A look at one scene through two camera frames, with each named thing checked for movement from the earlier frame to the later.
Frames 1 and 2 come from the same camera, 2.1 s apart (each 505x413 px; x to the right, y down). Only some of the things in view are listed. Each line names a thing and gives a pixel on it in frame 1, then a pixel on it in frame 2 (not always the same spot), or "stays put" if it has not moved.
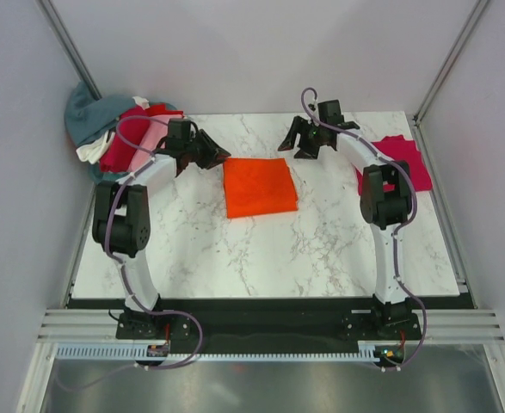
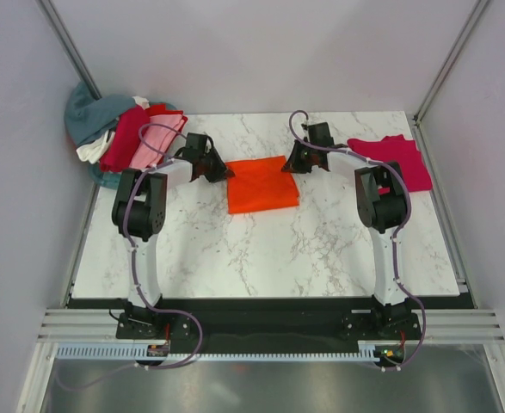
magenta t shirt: x=404 y=152 stays put
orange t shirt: x=258 y=186 stays put
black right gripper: x=305 y=151 → x=294 y=165
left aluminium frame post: x=65 y=44 stays put
